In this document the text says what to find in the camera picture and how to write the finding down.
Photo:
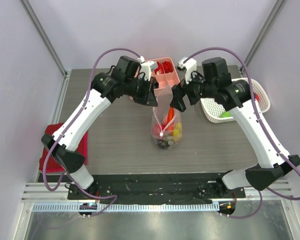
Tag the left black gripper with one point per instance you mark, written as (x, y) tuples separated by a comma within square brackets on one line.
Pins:
[(148, 98)]

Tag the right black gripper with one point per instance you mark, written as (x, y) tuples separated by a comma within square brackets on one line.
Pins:
[(185, 92)]

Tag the orange toy carrot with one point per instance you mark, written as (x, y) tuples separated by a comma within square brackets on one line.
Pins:
[(168, 120)]

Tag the clear zip top bag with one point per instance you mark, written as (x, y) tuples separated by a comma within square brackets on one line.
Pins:
[(158, 113)]

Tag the pink toy peach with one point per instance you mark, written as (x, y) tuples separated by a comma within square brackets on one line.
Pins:
[(156, 130)]

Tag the yellow toy banana bunch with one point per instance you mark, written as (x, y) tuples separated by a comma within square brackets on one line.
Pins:
[(177, 131)]

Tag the dark toy mangosteen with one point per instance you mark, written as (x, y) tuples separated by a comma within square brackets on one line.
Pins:
[(164, 144)]

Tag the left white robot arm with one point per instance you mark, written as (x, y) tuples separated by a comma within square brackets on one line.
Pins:
[(129, 77)]

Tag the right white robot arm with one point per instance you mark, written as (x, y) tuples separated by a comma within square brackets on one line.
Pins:
[(274, 161)]

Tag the pink divided storage box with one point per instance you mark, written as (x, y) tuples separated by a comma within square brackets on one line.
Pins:
[(155, 78)]

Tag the red clips in box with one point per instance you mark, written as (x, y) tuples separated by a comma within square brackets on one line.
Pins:
[(164, 67)]

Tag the white perforated plastic basket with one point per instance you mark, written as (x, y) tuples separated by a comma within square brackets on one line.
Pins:
[(213, 110)]

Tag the green toy vegetable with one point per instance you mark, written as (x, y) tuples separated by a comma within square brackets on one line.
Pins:
[(226, 114)]

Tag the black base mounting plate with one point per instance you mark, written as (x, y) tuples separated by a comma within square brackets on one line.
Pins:
[(160, 189)]

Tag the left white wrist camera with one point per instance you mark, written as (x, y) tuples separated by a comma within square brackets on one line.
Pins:
[(146, 68)]

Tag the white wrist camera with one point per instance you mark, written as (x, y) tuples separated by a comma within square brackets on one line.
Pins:
[(188, 65), (146, 68)]

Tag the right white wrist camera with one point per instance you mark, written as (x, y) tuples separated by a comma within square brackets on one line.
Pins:
[(188, 65)]

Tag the white slotted cable duct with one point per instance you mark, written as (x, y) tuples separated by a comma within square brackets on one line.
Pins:
[(120, 208)]

